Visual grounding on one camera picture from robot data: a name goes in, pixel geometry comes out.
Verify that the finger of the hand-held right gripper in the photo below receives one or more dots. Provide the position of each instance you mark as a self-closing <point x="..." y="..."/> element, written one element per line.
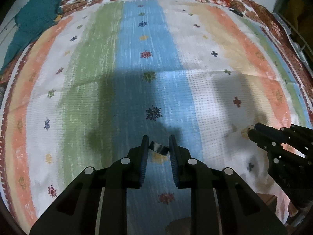
<point x="261" y="139"/>
<point x="269" y="131"/>

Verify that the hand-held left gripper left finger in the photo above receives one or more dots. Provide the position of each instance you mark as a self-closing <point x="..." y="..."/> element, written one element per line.
<point x="144" y="156"/>

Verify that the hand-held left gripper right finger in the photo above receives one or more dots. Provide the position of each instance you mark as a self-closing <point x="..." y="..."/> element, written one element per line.
<point x="174" y="159"/>

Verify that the dark shiny band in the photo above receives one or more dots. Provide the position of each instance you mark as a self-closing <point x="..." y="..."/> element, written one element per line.
<point x="159" y="148"/>

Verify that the striped colourful mat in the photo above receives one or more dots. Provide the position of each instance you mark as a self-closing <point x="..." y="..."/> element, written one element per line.
<point x="220" y="53"/>

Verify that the small black object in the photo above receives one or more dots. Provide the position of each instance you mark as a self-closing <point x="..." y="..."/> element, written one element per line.
<point x="236" y="11"/>

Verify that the yellow cloth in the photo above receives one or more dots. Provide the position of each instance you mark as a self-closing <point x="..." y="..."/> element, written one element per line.
<point x="298" y="7"/>

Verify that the teal cloth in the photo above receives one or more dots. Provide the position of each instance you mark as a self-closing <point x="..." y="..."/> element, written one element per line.
<point x="31" y="22"/>

